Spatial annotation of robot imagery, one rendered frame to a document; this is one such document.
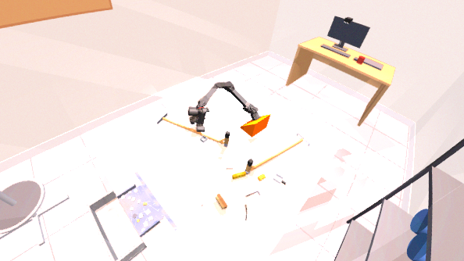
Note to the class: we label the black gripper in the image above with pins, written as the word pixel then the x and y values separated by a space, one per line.
pixel 199 126

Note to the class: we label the yellow rectangular bar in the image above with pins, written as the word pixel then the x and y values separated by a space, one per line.
pixel 238 175

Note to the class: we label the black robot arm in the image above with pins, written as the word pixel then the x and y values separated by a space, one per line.
pixel 228 86

